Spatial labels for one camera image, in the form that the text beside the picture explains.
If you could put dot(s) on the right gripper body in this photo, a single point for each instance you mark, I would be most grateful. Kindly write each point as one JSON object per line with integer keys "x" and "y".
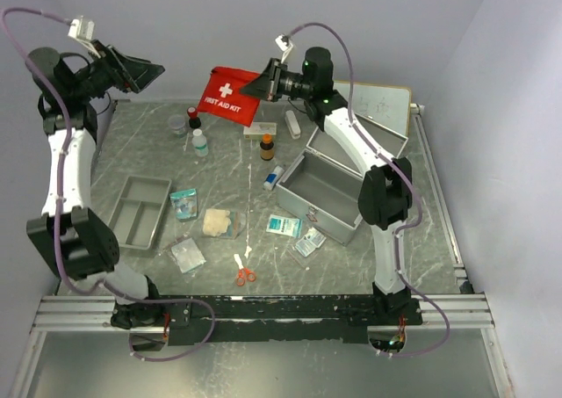
{"x": 278, "y": 69}

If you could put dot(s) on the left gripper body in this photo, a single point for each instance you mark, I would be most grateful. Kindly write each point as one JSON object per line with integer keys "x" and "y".
{"x": 108, "y": 68}

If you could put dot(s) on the red first aid kit pouch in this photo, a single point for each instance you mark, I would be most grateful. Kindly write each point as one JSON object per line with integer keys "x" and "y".
{"x": 222, "y": 95}

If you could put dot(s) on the teal bandage packet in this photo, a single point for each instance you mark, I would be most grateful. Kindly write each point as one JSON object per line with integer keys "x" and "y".
{"x": 185, "y": 204}

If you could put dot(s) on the orange handled scissors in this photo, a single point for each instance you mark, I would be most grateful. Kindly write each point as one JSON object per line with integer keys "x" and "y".
{"x": 244, "y": 274}

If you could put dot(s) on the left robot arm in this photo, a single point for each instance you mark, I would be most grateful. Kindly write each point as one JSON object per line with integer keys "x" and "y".
{"x": 77, "y": 246}

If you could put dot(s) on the white red medicine box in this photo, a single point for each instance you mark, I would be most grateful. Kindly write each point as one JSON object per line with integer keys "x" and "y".
{"x": 258, "y": 129}

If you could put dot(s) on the brown medicine bottle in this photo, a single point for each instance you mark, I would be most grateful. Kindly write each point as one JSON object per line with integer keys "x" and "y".
{"x": 267, "y": 147}

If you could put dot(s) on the clear lidded plastic cup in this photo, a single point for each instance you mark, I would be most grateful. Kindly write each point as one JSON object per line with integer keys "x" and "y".
{"x": 177, "y": 124}

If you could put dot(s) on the black bottle red cap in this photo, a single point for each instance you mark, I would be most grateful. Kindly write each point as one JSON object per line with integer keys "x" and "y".
{"x": 194, "y": 120}

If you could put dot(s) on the cotton swab stick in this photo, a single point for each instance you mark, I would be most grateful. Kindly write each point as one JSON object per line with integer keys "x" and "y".
{"x": 186, "y": 142}

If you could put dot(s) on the white blue tube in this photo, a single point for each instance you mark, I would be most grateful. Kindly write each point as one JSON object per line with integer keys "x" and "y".
{"x": 273, "y": 177}

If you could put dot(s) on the grey metal case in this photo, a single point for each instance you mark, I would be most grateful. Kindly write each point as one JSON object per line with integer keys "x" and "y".
{"x": 321, "y": 187}

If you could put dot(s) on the small whiteboard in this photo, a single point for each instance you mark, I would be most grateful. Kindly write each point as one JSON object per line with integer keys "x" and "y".
{"x": 387, "y": 105}

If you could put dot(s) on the grey plastic divided tray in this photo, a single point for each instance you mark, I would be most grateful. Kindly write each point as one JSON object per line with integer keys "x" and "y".
{"x": 137, "y": 214}

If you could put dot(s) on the teal white wipes packet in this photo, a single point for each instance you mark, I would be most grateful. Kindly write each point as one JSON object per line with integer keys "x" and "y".
{"x": 280, "y": 225}

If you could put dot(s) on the blue white sachet packet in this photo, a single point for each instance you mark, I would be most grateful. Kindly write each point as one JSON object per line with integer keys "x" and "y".
{"x": 312, "y": 240}

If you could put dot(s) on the clear bag of gauze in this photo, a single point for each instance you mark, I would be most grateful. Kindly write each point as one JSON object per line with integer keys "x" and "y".
{"x": 185, "y": 253}

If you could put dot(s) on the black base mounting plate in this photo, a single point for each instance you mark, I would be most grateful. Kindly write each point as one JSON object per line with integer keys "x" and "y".
{"x": 190, "y": 320}

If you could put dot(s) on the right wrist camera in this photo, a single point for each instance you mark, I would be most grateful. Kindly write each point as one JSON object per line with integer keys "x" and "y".
{"x": 285, "y": 45}

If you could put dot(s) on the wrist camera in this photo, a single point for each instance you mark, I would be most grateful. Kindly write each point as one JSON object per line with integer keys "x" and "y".
{"x": 81, "y": 30}
{"x": 285, "y": 45}

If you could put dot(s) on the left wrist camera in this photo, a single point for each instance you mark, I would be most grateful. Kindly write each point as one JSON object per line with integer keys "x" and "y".
{"x": 81, "y": 30}

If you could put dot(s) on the aluminium frame rail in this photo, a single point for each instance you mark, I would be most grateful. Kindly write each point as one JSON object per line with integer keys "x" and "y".
{"x": 459, "y": 311}

